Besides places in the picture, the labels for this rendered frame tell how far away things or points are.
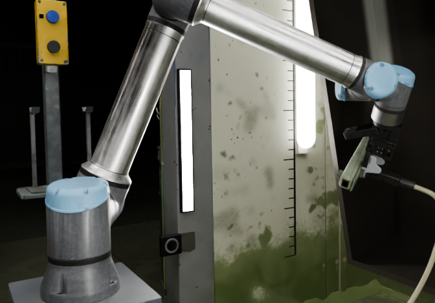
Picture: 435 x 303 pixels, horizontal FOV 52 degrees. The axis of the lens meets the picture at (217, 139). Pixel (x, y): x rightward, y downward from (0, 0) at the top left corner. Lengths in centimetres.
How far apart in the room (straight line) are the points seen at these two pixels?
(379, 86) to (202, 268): 126
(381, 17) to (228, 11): 96
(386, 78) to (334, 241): 153
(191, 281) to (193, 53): 102
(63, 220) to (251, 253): 131
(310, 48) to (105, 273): 74
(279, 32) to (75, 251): 72
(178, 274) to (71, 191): 107
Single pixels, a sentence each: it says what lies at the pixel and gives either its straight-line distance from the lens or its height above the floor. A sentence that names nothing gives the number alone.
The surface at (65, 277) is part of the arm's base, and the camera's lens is 113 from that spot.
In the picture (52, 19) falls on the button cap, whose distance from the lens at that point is 196.
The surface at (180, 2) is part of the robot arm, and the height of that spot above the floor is 134.
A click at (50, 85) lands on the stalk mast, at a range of 200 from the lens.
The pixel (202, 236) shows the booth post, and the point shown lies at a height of 52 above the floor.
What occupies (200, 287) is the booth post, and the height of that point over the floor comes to 29.
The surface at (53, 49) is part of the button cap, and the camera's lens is 194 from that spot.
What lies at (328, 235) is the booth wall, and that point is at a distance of 255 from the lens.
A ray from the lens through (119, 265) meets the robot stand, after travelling 136.
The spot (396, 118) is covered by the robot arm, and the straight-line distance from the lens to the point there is 141.
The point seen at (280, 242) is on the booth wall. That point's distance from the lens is 233.
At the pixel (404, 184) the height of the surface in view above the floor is 84.
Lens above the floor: 107
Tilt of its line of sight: 3 degrees down
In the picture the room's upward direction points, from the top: 1 degrees counter-clockwise
